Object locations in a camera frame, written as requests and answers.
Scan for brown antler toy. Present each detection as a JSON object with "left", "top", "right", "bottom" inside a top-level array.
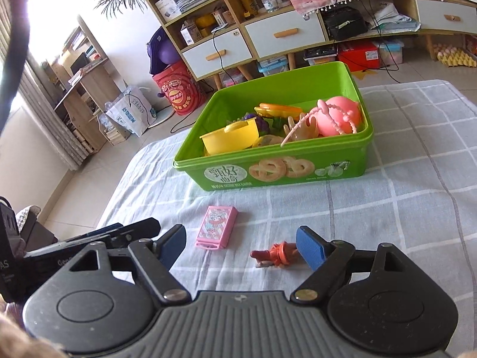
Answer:
[{"left": 283, "top": 113, "right": 319, "bottom": 143}]

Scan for pink pig toy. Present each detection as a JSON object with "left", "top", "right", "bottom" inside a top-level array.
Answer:
[{"left": 280, "top": 95, "right": 363, "bottom": 147}]

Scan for yellow toy pot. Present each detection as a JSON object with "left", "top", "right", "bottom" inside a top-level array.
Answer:
[{"left": 200, "top": 118, "right": 259, "bottom": 155}]

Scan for purple toy grapes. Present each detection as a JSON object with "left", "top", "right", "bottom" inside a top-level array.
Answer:
[{"left": 242, "top": 113, "right": 271, "bottom": 137}]

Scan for orange toy pumpkin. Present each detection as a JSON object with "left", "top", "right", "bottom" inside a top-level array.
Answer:
[{"left": 254, "top": 103, "right": 303, "bottom": 121}]

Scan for small red figurine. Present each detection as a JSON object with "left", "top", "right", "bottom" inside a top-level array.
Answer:
[{"left": 250, "top": 242, "right": 300, "bottom": 268}]

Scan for pink card box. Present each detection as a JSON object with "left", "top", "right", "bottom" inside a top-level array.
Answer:
[{"left": 195, "top": 206, "right": 238, "bottom": 251}]

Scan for grey checked cloth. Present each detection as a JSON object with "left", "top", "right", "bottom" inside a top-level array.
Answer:
[{"left": 100, "top": 80, "right": 476, "bottom": 356}]

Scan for white paper shopping bag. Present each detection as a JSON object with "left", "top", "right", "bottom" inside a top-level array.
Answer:
[{"left": 105, "top": 86, "right": 157, "bottom": 137}]

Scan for green plastic cookie box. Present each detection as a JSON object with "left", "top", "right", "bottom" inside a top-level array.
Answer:
[{"left": 173, "top": 61, "right": 374, "bottom": 191}]

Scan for red snack bucket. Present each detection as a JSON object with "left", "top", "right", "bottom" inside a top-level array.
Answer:
[{"left": 153, "top": 60, "right": 206, "bottom": 115}]

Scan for wooden desk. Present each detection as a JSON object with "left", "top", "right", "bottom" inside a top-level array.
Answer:
[{"left": 41, "top": 17, "right": 130, "bottom": 154}]

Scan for clear storage bin blue lid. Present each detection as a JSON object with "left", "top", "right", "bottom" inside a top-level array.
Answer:
[{"left": 257, "top": 56, "right": 289, "bottom": 76}]

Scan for red cardboard box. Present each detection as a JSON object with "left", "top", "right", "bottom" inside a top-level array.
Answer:
[{"left": 338, "top": 40, "right": 381, "bottom": 72}]

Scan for wooden shelf cabinet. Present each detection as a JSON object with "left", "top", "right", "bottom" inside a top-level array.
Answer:
[{"left": 147, "top": 0, "right": 255, "bottom": 88}]

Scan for long wooden tv cabinet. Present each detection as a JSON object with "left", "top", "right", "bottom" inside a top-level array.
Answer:
[{"left": 243, "top": 0, "right": 476, "bottom": 61}]

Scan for yellow egg tray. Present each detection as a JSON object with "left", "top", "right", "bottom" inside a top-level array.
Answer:
[{"left": 433, "top": 44, "right": 476, "bottom": 68}]

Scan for black bag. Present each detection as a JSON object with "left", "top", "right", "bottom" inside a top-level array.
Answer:
[{"left": 323, "top": 7, "right": 369, "bottom": 41}]

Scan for black power cable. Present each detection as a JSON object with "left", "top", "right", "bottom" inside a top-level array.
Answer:
[{"left": 169, "top": 103, "right": 204, "bottom": 134}]

